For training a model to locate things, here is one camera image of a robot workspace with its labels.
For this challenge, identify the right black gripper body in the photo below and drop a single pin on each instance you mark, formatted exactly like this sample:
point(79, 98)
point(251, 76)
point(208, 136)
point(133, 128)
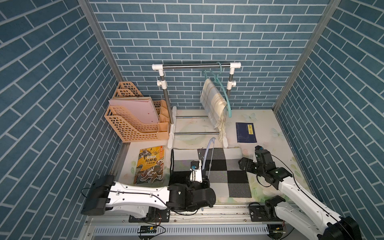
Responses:
point(250, 165)

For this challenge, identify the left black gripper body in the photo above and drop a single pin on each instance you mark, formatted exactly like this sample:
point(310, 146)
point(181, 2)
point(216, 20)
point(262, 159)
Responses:
point(193, 185)

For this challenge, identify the light blue plastic hanger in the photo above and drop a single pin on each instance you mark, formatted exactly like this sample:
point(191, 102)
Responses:
point(203, 168)

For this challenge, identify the plaid cream blue scarf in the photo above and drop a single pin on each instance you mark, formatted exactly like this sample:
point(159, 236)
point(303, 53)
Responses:
point(215, 106)

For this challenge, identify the teal plastic hanger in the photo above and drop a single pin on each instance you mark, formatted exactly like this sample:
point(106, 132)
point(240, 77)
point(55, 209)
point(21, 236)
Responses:
point(225, 90)

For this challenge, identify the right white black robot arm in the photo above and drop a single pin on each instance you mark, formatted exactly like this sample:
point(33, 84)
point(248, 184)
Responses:
point(314, 220)

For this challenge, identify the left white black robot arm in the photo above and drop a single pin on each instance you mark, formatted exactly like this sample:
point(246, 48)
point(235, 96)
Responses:
point(106, 194)

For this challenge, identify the black grey checkered mat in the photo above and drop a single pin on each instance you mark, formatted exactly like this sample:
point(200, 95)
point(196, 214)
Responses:
point(224, 174)

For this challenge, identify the dark blue book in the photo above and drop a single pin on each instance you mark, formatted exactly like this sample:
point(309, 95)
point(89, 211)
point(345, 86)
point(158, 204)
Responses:
point(246, 133)

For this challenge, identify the floral tablecloth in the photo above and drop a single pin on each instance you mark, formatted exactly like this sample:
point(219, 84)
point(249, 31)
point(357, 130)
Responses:
point(194, 131)

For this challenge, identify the yellow illustrated book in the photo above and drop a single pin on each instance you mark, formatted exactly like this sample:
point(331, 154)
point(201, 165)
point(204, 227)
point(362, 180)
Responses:
point(150, 165)

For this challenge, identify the green circuit board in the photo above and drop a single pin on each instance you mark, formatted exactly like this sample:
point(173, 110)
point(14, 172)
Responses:
point(152, 230)

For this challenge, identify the orange plastic file organizer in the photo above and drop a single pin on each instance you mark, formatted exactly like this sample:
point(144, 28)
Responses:
point(128, 127)

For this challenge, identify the pink folder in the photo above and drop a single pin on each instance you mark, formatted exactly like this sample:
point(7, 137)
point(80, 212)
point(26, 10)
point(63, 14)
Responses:
point(142, 108)

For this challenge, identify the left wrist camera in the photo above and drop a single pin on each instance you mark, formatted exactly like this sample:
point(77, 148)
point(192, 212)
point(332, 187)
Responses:
point(196, 172)

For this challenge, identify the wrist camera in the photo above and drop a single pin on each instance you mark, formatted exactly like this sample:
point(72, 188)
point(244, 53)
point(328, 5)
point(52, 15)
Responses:
point(259, 149)
point(196, 172)

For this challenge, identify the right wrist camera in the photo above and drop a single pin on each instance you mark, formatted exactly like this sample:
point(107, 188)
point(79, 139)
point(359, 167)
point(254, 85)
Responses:
point(259, 149)

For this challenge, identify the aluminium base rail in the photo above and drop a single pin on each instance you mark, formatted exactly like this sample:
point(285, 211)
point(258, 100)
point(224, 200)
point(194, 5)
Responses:
point(228, 220)

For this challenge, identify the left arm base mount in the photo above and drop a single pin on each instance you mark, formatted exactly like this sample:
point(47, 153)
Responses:
point(153, 216)

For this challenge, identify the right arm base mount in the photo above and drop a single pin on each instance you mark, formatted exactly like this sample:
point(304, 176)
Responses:
point(265, 212)

